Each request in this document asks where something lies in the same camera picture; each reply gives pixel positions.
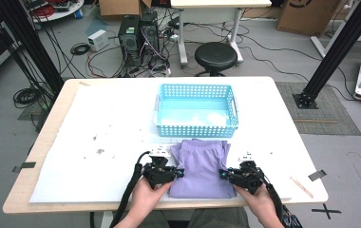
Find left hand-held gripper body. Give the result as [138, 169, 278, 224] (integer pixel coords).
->
[141, 144, 179, 191]

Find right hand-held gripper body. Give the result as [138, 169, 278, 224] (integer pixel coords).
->
[229, 151, 269, 196]

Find purple pants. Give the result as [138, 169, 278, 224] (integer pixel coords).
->
[168, 138, 238, 200]

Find light blue plastic basket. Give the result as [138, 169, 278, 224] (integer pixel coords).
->
[153, 83, 240, 139]

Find person's left hand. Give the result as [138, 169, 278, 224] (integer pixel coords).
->
[130, 177, 174, 220]

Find person's right hand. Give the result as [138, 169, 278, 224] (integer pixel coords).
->
[233, 182, 280, 223]

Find person's legs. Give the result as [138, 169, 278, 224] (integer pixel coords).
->
[137, 206, 258, 228]

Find white table mat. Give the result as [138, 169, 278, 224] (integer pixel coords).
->
[28, 83, 296, 204]

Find thin wooden stick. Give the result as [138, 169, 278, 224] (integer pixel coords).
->
[289, 176, 314, 200]

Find black tape strip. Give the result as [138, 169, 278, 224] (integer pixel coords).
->
[11, 161, 37, 174]
[307, 169, 328, 182]

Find white table leg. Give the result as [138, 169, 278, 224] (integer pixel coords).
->
[100, 211, 113, 228]

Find grey floor mat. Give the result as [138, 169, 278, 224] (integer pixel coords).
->
[275, 81, 361, 137]

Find black round stool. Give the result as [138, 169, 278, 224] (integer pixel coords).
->
[194, 41, 238, 77]

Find black computer tower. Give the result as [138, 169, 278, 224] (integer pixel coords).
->
[117, 13, 143, 68]
[140, 9, 162, 55]

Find white box device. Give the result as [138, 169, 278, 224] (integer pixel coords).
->
[86, 28, 110, 52]

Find white desk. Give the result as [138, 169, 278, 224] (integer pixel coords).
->
[170, 0, 274, 68]

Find small cardboard box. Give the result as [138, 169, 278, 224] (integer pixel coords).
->
[98, 0, 153, 17]

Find large cardboard box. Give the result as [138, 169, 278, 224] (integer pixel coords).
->
[276, 0, 345, 37]

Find round white table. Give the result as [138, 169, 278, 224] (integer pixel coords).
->
[23, 0, 86, 24]

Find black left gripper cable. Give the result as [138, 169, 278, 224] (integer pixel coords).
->
[108, 150, 152, 228]

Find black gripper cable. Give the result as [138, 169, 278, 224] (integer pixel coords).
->
[108, 150, 152, 228]
[256, 170, 296, 228]

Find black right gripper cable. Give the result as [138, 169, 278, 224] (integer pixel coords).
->
[256, 170, 296, 228]

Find multicoloured wire bundle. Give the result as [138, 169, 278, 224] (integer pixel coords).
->
[282, 205, 304, 228]

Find tangle of floor cables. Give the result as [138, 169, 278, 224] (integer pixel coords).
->
[85, 12, 182, 79]

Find small black cable coil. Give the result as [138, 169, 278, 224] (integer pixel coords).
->
[69, 42, 92, 57]

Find black metal frame post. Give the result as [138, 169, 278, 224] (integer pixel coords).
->
[292, 0, 361, 110]
[0, 0, 67, 96]

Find large black cable coil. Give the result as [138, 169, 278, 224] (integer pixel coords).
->
[12, 86, 44, 109]

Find red cable coil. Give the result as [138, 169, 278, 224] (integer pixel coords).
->
[31, 4, 56, 19]

